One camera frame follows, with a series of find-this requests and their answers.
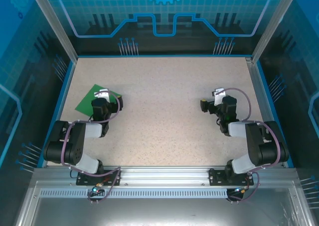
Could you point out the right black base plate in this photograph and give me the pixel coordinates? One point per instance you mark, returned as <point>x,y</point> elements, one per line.
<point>216,177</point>

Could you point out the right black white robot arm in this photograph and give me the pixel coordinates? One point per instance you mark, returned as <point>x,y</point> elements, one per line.
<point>254,141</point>

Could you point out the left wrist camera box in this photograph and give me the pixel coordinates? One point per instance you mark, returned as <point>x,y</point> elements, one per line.
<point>102,94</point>

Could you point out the aluminium side rail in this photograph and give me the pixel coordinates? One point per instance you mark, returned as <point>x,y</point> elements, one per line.
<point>261,106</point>

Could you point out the right blue side panel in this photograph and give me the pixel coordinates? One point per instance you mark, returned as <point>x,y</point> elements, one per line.
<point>304,86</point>

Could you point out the aluminium corner post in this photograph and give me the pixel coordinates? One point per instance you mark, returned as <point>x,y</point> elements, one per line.
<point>274,24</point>
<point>57,29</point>

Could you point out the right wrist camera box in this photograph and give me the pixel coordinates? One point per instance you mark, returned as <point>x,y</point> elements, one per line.
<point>219,91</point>

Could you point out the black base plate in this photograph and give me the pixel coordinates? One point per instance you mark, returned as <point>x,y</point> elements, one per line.
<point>83,180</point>
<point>216,177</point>

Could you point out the metal tray surface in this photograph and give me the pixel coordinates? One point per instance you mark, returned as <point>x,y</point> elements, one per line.
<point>162,211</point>

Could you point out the blue side panel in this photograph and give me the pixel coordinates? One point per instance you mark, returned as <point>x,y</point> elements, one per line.
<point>304,86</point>
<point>15,74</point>

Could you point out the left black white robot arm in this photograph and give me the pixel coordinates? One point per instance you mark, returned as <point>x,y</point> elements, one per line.
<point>74,141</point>

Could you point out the blue table border frame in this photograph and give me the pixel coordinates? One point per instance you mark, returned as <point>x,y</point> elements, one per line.
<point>287,162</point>

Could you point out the aluminium mounting rail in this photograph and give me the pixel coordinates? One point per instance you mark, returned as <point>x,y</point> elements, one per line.
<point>164,175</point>

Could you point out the right aluminium corner post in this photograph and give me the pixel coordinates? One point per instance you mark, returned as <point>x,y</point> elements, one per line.
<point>274,24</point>

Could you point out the left aluminium corner post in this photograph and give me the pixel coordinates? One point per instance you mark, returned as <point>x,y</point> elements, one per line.
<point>57,29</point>

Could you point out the green square paper sheet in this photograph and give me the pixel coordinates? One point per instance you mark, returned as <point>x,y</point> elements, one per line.
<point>87,104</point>

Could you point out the left blue side panel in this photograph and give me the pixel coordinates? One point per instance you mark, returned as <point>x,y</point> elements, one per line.
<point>15,74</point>

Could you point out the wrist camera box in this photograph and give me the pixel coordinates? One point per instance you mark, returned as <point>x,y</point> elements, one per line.
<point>102,94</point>
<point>219,91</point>

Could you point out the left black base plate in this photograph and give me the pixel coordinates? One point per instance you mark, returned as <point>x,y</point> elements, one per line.
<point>83,180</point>

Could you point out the blue printed rear panel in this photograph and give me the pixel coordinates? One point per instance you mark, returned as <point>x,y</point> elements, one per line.
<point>159,17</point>

